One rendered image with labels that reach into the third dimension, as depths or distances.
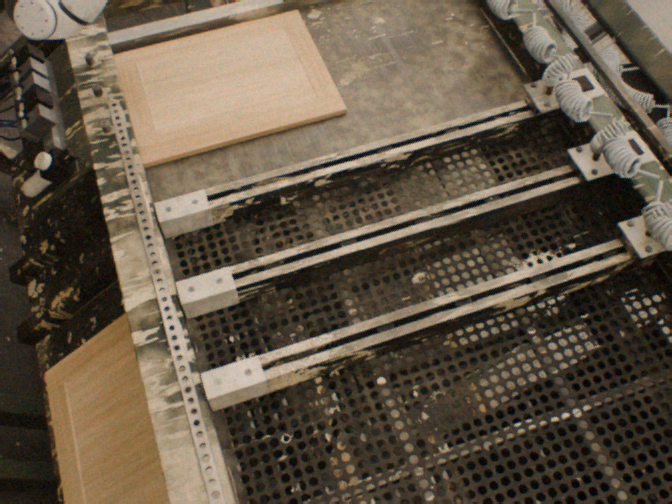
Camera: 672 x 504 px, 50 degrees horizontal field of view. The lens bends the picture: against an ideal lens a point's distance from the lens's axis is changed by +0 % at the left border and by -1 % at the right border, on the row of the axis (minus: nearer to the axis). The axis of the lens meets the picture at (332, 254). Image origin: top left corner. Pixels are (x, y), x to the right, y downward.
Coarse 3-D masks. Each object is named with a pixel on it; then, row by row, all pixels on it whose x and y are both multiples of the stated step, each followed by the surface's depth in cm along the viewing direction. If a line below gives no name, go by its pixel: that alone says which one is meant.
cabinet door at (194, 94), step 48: (144, 48) 213; (192, 48) 213; (240, 48) 213; (288, 48) 213; (144, 96) 203; (192, 96) 203; (240, 96) 203; (288, 96) 202; (336, 96) 202; (144, 144) 193; (192, 144) 193
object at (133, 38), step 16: (256, 0) 221; (272, 0) 221; (304, 0) 222; (320, 0) 224; (176, 16) 217; (192, 16) 217; (208, 16) 217; (224, 16) 217; (240, 16) 219; (256, 16) 221; (112, 32) 214; (128, 32) 214; (144, 32) 214; (160, 32) 214; (176, 32) 216; (192, 32) 218; (112, 48) 213; (128, 48) 215
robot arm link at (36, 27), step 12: (12, 0) 133; (24, 0) 132; (36, 0) 132; (12, 12) 134; (24, 12) 133; (36, 12) 132; (48, 12) 132; (24, 24) 134; (36, 24) 133; (48, 24) 133; (36, 36) 134; (48, 36) 135
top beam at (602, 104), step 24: (480, 0) 221; (528, 0) 210; (504, 24) 212; (528, 24) 205; (552, 24) 204; (528, 72) 206; (600, 96) 189; (600, 120) 185; (624, 120) 185; (648, 168) 176; (624, 192) 178; (648, 192) 172
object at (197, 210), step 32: (544, 96) 188; (448, 128) 188; (480, 128) 188; (512, 128) 191; (544, 128) 196; (320, 160) 183; (352, 160) 184; (384, 160) 183; (416, 160) 188; (192, 192) 178; (224, 192) 178; (256, 192) 178; (288, 192) 181; (320, 192) 185; (160, 224) 174; (192, 224) 178
